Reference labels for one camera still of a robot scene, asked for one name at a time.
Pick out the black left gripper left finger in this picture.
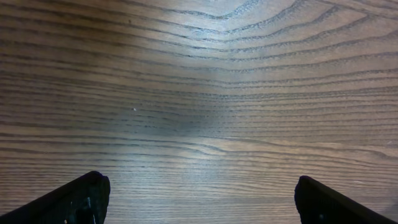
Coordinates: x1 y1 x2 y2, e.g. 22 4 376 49
1 171 111 224

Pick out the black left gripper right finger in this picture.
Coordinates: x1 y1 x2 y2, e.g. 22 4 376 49
294 175 397 224

